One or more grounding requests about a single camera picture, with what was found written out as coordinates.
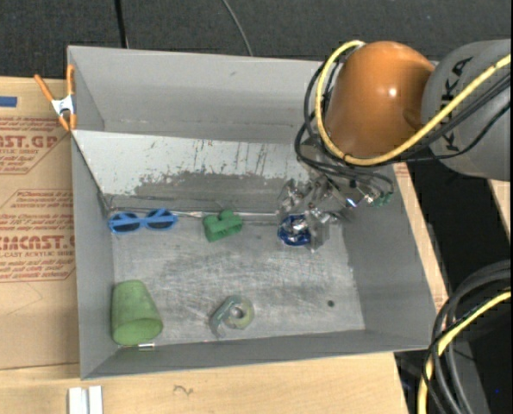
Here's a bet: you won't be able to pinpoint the grey metal bin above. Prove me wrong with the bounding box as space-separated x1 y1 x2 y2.
66 44 438 381

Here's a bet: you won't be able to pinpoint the green cup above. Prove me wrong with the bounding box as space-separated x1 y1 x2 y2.
110 279 165 347

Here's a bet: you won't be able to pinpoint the brown cardboard board red print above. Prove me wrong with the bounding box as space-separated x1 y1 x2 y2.
0 74 83 373

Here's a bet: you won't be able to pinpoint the blue and white round object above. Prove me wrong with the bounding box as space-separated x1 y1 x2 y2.
276 213 314 248

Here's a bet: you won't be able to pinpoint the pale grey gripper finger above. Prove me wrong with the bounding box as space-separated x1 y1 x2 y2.
310 211 332 253
286 216 310 235

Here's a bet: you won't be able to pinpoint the blue sunglasses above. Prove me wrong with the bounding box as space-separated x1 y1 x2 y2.
107 208 179 235

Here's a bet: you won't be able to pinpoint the green toy block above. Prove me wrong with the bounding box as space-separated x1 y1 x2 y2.
202 209 244 243

